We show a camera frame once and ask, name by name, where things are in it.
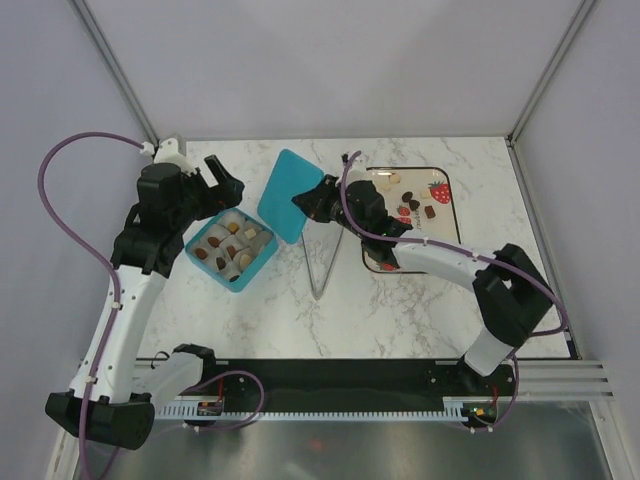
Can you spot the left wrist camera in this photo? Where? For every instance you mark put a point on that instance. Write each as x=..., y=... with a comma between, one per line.
x=172, y=150

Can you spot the teal chocolate box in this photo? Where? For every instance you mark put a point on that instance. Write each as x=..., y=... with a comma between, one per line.
x=262, y=248

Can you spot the metal serving tongs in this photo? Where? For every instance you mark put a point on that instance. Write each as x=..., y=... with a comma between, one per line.
x=321, y=243

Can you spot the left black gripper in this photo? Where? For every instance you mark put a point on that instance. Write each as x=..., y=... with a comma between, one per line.
x=226, y=194

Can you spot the strawberry pattern tray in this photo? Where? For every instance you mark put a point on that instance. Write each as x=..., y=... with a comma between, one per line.
x=414, y=179

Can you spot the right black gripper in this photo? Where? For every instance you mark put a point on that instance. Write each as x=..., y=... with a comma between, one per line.
x=313, y=203

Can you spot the white square chocolate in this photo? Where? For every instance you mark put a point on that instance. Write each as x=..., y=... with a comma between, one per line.
x=384, y=187

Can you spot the brown round chocolate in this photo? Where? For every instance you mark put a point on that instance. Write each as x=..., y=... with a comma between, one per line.
x=213, y=242

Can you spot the brown rectangular chocolate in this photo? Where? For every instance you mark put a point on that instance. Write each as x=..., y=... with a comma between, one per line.
x=430, y=212

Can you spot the brown oval chocolate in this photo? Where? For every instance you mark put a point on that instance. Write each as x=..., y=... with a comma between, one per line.
x=201, y=253

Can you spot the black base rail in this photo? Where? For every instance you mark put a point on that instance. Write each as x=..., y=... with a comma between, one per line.
x=339, y=386

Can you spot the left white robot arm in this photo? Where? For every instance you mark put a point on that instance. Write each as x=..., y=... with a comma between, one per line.
x=105, y=402

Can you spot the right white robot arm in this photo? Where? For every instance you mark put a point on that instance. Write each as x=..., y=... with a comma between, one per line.
x=511, y=294

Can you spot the teal box lid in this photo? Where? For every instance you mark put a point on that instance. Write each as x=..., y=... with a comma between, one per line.
x=291, y=175

